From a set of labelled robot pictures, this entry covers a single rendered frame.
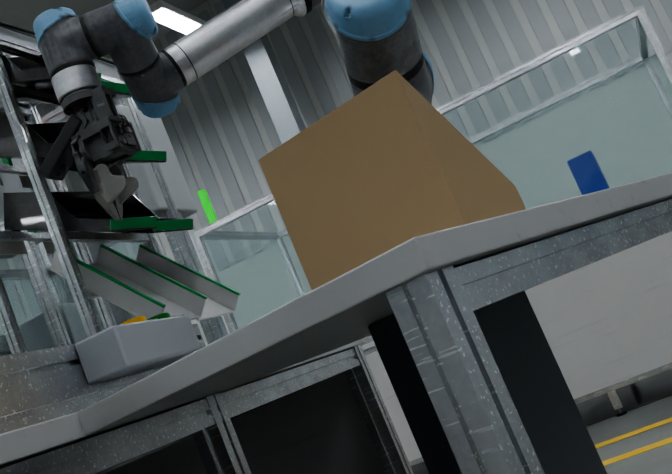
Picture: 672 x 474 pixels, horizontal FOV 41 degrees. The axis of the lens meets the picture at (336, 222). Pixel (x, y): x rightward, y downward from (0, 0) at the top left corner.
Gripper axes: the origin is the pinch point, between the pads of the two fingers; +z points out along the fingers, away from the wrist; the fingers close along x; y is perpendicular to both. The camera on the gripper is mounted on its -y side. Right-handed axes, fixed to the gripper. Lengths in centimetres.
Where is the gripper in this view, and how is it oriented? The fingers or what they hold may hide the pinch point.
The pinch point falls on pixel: (112, 214)
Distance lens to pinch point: 149.7
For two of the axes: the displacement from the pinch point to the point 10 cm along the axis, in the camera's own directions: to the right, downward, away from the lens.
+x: 3.3, 0.3, 9.4
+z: 3.7, 9.1, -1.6
